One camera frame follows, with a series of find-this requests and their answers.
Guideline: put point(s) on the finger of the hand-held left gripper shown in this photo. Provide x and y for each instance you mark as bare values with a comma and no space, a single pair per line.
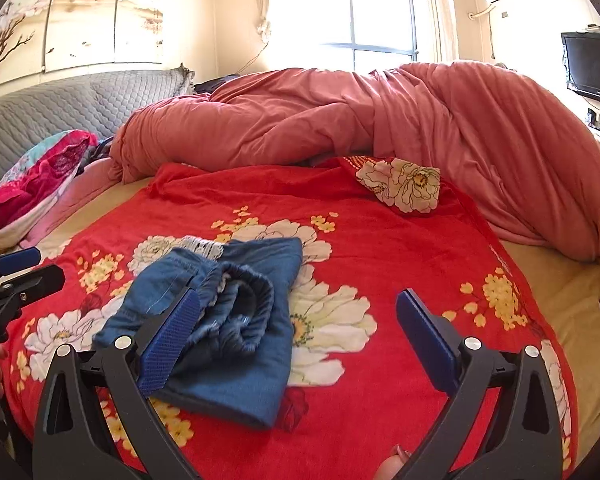
37,282
17,261

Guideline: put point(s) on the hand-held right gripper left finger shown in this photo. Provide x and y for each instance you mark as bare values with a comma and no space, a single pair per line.
172,342

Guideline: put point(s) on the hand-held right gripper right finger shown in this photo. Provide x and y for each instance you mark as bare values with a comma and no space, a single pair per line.
427,342

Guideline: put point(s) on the blue denim pants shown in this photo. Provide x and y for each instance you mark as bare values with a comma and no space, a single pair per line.
260,360

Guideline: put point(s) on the person's right hand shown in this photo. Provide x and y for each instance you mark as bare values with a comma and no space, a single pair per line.
391,465

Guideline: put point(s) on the colourful floral pillow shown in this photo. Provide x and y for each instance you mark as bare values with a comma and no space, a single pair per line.
40,180

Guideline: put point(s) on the red floral blanket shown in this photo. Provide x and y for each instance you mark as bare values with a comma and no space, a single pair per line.
370,260

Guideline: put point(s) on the pink pillow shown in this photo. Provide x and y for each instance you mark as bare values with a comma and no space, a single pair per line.
87,185

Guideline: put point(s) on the grey quilted headboard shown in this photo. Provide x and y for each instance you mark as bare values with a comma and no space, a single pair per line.
55,110

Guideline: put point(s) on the salmon pink duvet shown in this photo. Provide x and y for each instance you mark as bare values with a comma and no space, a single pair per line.
330,115

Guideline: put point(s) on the dark cloth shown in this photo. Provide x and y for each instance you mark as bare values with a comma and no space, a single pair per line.
215,85

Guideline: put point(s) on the black television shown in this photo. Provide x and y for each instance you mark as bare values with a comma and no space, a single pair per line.
592,65

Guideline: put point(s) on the window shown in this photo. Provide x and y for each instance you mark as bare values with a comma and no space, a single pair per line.
375,20

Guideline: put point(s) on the white curtain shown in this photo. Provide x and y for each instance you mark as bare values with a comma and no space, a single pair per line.
440,10

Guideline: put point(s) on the floral wall painting panel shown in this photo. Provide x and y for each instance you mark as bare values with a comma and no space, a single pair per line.
15,25
82,15
140,10

